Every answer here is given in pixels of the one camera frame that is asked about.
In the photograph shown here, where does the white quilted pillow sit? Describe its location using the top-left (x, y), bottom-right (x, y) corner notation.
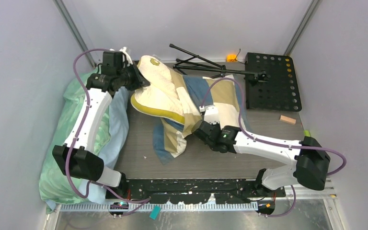
top-left (130, 55), bottom-right (185, 124)

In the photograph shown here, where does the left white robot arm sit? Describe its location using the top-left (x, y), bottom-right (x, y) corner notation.
top-left (52, 47), bottom-right (150, 198)

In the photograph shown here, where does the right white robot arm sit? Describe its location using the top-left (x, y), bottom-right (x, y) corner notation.
top-left (192, 120), bottom-right (330, 197)

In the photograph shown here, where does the light blue pillow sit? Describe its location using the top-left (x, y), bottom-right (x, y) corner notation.
top-left (79, 87), bottom-right (131, 204)

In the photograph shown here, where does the green patterned pillow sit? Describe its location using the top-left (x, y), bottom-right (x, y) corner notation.
top-left (38, 78), bottom-right (106, 206)

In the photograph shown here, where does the black folding tripod stand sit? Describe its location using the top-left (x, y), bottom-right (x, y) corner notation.
top-left (169, 44), bottom-right (268, 82)

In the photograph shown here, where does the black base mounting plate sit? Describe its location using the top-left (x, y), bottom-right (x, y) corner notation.
top-left (116, 179), bottom-right (286, 205)

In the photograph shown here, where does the tan wooden block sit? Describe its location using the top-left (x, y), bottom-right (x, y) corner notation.
top-left (279, 115), bottom-right (297, 125)

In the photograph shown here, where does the orange small block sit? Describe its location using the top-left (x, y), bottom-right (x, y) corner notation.
top-left (226, 54), bottom-right (238, 62)

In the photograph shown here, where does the black perforated board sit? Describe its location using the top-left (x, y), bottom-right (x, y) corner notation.
top-left (245, 52), bottom-right (302, 112)

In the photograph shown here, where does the green small block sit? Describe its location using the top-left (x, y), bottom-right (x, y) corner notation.
top-left (303, 130), bottom-right (311, 137)

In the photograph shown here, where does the teal tape piece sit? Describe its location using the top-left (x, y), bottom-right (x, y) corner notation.
top-left (149, 206), bottom-right (161, 220)

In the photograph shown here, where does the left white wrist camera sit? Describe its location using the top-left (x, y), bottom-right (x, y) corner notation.
top-left (119, 46), bottom-right (135, 66)

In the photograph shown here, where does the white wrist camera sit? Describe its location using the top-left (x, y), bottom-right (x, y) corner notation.
top-left (119, 46), bottom-right (135, 66)
top-left (199, 105), bottom-right (220, 125)

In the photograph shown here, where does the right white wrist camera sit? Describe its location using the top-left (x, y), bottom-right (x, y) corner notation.
top-left (199, 105), bottom-right (220, 125)

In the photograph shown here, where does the aluminium slotted rail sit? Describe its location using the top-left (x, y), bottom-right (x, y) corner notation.
top-left (58, 179), bottom-right (338, 215)

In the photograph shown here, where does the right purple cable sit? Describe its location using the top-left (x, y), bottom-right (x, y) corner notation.
top-left (200, 77), bottom-right (347, 219)

